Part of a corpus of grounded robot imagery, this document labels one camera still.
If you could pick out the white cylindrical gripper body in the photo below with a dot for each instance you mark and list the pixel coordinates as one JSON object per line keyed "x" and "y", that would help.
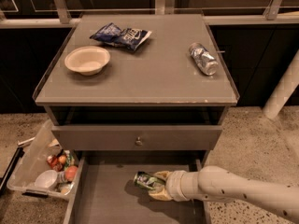
{"x": 173, "y": 185}

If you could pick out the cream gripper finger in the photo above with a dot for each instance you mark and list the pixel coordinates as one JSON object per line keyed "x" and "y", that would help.
{"x": 162, "y": 175}
{"x": 160, "y": 194}

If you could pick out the green soda can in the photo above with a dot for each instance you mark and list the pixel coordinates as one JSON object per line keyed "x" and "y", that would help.
{"x": 147, "y": 181}

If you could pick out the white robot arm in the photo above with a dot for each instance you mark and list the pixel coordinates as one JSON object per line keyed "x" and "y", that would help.
{"x": 256, "y": 160}

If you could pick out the closed upper drawer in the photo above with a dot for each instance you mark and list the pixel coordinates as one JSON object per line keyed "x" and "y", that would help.
{"x": 137, "y": 137}

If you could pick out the open middle drawer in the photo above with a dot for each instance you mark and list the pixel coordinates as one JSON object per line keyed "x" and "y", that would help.
{"x": 105, "y": 193}

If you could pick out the grey drawer cabinet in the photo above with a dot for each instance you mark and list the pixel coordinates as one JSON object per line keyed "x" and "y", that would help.
{"x": 158, "y": 84}

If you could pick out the silver soda can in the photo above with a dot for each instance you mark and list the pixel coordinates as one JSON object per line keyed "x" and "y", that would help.
{"x": 203, "y": 59}

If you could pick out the orange fruit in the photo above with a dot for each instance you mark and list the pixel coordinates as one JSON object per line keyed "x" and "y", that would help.
{"x": 70, "y": 173}

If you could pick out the red snack packet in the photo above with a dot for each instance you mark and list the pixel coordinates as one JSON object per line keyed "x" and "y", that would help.
{"x": 54, "y": 164}

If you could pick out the clear plastic storage bin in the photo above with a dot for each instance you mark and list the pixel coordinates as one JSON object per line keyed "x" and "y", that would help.
{"x": 34, "y": 162}

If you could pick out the white paper bowl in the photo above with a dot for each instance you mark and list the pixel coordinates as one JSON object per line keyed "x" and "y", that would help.
{"x": 87, "y": 61}

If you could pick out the blue chip bag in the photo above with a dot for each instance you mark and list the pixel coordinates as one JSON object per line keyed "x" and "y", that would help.
{"x": 113, "y": 35}

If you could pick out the metal railing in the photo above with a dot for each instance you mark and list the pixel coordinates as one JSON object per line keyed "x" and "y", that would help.
{"x": 67, "y": 13}

